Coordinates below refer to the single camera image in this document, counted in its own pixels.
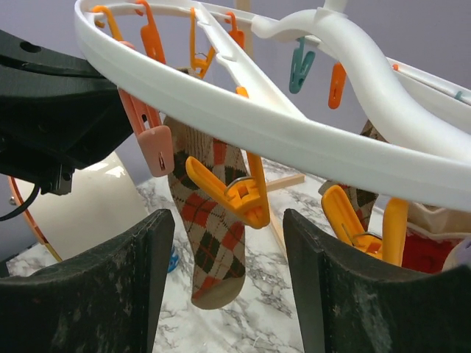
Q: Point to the yellow orange clothespin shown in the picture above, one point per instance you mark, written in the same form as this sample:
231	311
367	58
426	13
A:
243	190

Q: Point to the wooden hanger rack frame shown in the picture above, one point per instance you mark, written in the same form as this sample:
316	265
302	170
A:
275	184

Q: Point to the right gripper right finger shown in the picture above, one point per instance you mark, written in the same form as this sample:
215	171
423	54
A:
348	301

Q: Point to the teal clothespin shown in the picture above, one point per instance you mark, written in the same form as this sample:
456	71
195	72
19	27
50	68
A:
300	66

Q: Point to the red beige reindeer sock front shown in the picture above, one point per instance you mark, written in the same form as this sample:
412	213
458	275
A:
432	232

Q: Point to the white round clip hanger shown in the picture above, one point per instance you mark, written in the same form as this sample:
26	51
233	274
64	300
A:
425	120

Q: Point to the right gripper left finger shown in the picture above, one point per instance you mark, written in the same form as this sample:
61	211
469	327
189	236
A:
106	299

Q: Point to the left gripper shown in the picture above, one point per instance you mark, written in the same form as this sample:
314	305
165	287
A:
58	114

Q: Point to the pink clothespin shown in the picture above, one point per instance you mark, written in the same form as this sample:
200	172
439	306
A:
153	137

